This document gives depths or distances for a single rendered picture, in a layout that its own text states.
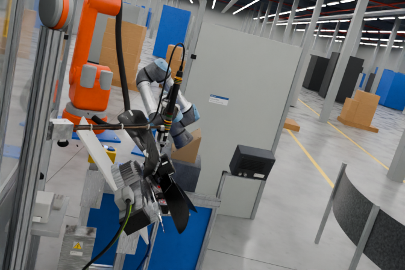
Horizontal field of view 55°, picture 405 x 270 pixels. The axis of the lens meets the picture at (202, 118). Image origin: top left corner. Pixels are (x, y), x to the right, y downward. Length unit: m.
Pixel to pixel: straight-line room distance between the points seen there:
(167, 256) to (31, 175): 1.45
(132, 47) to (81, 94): 4.36
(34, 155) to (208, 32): 2.56
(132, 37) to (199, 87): 6.14
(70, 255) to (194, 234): 1.03
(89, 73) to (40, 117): 4.08
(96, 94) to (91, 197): 3.90
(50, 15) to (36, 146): 0.52
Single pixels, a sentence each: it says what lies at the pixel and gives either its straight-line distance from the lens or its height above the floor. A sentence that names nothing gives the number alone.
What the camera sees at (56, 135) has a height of 1.37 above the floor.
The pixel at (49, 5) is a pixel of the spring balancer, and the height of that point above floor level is 1.88.
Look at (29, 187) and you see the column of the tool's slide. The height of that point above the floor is 1.15.
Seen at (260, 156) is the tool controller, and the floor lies 1.23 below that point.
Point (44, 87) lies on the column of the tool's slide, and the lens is 1.63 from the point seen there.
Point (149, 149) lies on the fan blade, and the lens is 1.81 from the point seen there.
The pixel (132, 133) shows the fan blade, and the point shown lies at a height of 1.33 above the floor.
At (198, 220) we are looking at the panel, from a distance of 2.81.
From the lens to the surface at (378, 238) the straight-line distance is 3.45.
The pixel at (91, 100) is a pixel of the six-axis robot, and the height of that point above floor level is 0.54.
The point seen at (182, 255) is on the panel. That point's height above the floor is 0.37.
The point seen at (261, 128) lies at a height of 1.08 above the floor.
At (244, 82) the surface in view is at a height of 1.51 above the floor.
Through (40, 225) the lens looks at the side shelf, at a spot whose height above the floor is 0.86.
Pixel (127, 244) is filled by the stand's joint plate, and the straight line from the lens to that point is 2.19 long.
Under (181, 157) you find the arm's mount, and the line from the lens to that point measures 2.82.
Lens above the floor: 1.95
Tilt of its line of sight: 13 degrees down
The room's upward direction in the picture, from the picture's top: 15 degrees clockwise
